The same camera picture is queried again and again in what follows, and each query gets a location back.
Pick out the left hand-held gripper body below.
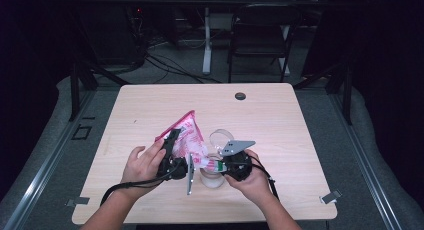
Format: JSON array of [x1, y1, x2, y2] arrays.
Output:
[[156, 152, 196, 195]]

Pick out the black metal stand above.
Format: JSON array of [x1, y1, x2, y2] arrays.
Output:
[[68, 61, 131, 122], [293, 63, 354, 126]]

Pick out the clear plastic jar with lid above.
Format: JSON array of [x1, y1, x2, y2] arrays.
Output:
[[199, 128, 236, 190]]

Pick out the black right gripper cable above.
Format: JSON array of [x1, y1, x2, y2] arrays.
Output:
[[249, 154, 280, 201]]

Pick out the black floor cables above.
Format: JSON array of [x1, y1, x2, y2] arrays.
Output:
[[144, 53, 223, 85]]

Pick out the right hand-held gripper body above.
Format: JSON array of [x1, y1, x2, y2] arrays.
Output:
[[219, 139, 257, 182]]

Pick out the dark equipment cabinet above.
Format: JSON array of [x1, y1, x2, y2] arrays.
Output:
[[76, 3, 144, 66]]

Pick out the pink printed plastic bag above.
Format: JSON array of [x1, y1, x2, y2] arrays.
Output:
[[154, 109, 228, 173]]

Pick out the person's left hand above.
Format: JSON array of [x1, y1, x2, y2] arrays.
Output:
[[120, 139, 167, 199]]

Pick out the person's right hand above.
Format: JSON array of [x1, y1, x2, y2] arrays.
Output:
[[223, 149, 273, 207]]

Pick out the grey tape piece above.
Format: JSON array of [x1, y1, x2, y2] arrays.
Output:
[[319, 189, 343, 205], [65, 196, 91, 208]]

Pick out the black chair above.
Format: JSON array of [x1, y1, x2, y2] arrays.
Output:
[[227, 3, 303, 84]]

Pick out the aluminium floor rail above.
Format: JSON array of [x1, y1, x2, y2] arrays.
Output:
[[329, 89, 404, 230], [0, 89, 96, 230]]

